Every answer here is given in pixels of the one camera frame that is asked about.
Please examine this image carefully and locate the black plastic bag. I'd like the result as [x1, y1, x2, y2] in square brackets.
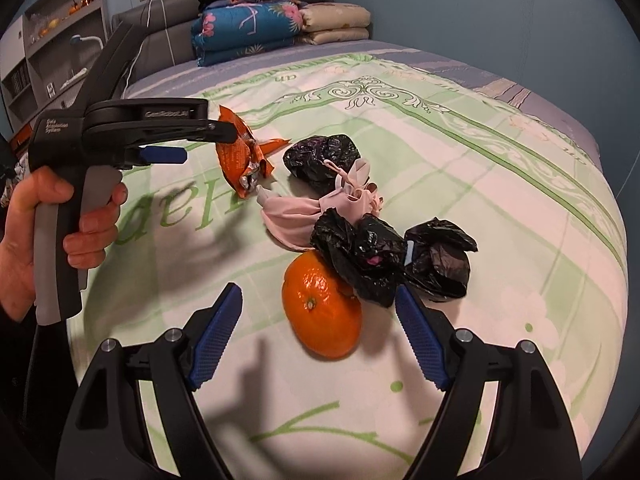
[310, 207, 409, 309]
[402, 217, 480, 304]
[282, 134, 362, 184]

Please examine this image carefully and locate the orange tangerine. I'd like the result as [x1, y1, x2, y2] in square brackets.
[281, 251, 363, 360]

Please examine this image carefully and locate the blue floral folded quilt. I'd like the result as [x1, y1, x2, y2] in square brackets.
[189, 0, 307, 67]

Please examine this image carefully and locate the beige folded quilt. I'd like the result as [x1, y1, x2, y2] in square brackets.
[298, 2, 372, 46]

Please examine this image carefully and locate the green printed blanket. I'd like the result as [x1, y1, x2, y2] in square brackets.
[65, 50, 629, 480]

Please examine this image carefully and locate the white charging cable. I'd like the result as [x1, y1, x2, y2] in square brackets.
[120, 0, 154, 89]

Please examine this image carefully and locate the orange snack wrapper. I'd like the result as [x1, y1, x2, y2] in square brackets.
[215, 106, 292, 200]

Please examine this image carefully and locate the person's left hand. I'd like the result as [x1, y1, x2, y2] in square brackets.
[0, 165, 129, 322]

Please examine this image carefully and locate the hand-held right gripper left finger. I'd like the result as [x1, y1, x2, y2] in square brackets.
[65, 281, 244, 480]

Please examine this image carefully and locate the person's left forearm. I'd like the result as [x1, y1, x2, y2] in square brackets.
[0, 305, 70, 461]

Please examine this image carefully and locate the bed with striped sheet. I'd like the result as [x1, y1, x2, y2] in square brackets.
[121, 36, 602, 161]

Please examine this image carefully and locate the pink plastic bag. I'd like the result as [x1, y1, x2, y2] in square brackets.
[256, 157, 385, 252]

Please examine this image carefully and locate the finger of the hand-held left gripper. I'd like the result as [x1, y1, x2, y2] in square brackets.
[149, 117, 239, 147]
[131, 145, 190, 166]

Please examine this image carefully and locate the grey bed headboard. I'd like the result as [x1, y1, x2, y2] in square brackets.
[111, 0, 335, 74]

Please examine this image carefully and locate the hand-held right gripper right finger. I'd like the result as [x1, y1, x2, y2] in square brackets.
[394, 285, 583, 480]

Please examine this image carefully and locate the grey shelf unit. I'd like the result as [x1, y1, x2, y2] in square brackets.
[0, 0, 109, 127]

